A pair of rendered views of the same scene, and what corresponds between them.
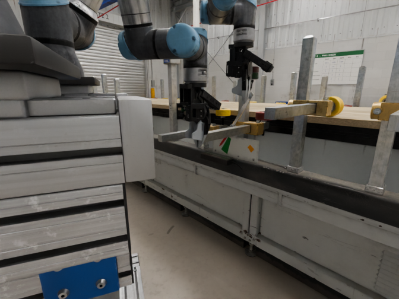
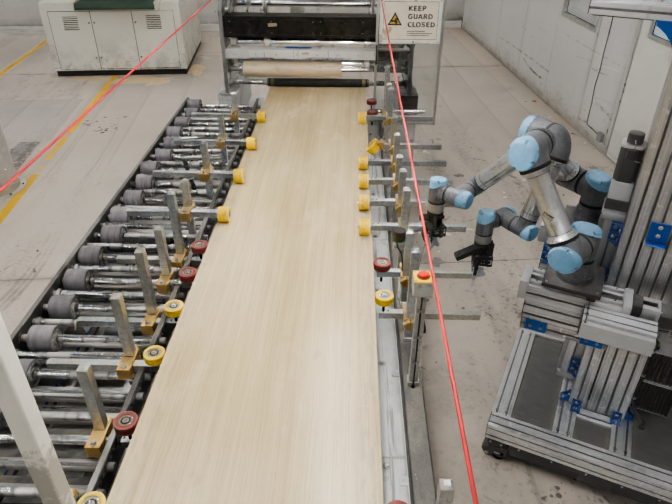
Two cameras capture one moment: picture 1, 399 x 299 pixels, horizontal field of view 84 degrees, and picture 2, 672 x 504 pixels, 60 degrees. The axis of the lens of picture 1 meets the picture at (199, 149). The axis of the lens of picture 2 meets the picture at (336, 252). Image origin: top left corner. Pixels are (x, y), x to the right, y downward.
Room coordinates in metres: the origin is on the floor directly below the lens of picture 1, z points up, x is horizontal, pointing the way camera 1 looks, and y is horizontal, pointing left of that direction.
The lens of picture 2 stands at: (2.74, 1.14, 2.41)
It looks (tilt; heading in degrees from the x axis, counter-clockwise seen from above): 33 degrees down; 226
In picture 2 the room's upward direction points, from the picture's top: straight up
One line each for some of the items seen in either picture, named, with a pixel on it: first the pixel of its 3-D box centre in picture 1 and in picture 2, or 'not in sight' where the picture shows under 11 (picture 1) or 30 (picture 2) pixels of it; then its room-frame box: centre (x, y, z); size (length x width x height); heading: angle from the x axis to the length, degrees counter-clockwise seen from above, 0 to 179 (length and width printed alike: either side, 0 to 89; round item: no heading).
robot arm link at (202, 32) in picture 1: (195, 49); (486, 222); (0.73, 0.01, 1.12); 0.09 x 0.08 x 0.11; 168
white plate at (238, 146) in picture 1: (233, 146); not in sight; (1.00, -0.16, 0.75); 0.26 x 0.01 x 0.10; 44
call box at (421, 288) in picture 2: (171, 58); (422, 284); (1.36, 0.16, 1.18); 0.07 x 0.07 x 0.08; 44
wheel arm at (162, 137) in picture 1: (196, 132); (429, 314); (1.08, 0.01, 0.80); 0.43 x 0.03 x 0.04; 134
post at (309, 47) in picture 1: (301, 108); (403, 232); (0.81, -0.37, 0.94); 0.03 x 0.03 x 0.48; 44
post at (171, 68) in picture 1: (172, 104); (417, 340); (1.36, 0.16, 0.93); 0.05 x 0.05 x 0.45; 44
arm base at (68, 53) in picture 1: (53, 60); (577, 264); (0.70, 0.43, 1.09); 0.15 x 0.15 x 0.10
